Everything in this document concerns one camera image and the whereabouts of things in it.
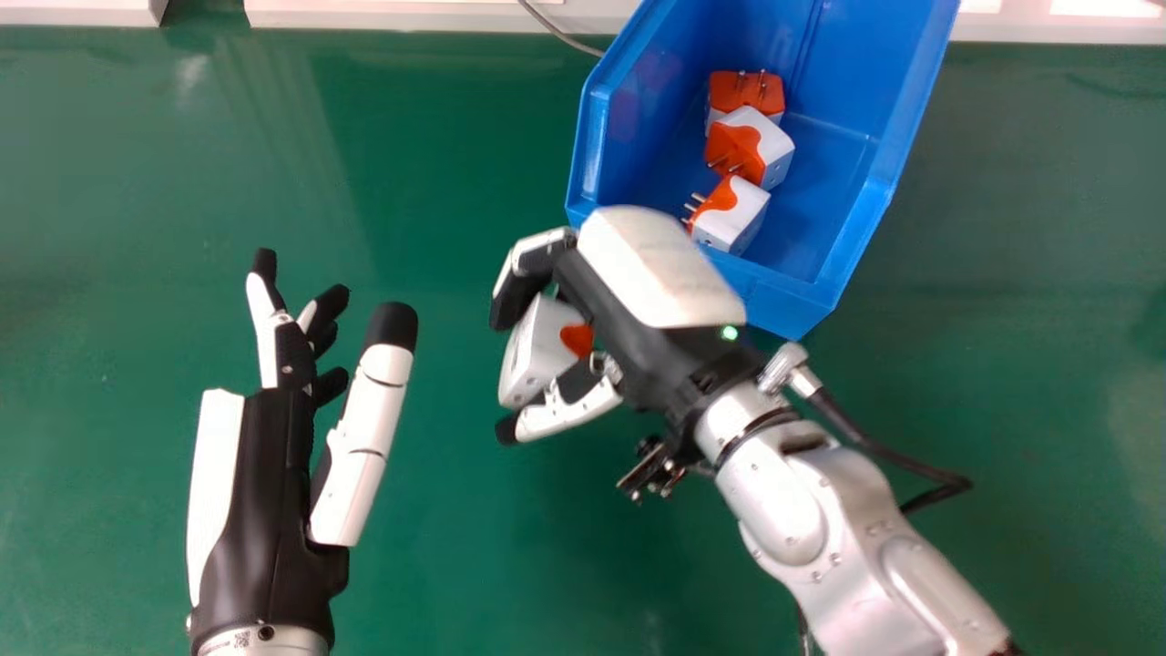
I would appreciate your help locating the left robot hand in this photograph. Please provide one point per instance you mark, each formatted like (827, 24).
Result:
(264, 510)

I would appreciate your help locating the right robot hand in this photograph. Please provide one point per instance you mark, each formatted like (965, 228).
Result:
(651, 292)

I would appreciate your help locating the white-and-orange plug adapter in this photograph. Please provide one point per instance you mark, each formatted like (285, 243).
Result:
(745, 95)
(545, 351)
(729, 214)
(752, 146)

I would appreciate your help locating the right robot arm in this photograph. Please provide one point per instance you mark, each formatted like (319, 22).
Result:
(847, 538)

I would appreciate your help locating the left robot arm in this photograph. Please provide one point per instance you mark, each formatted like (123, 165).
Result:
(260, 642)

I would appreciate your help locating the blue plastic bin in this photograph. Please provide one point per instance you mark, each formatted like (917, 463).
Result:
(774, 155)

